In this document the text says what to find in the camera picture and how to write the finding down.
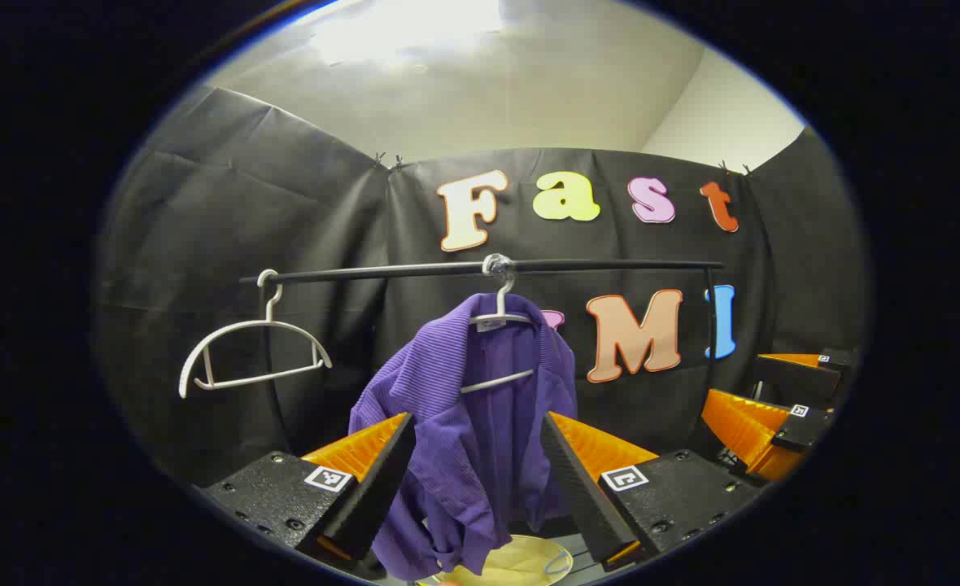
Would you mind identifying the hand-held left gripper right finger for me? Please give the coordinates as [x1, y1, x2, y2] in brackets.
[539, 411, 766, 571]

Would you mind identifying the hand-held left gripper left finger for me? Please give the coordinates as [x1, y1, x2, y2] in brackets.
[195, 413, 417, 562]

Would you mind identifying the purple knit garment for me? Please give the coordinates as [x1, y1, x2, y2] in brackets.
[348, 293, 578, 580]

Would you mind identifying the white clothes hanger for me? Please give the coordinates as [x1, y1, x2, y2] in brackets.
[460, 273, 538, 396]
[179, 269, 333, 400]

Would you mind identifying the black metal clothes rack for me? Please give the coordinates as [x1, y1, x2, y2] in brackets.
[240, 259, 725, 444]

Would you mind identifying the black backdrop cloth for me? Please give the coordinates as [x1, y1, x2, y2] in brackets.
[94, 85, 867, 489]

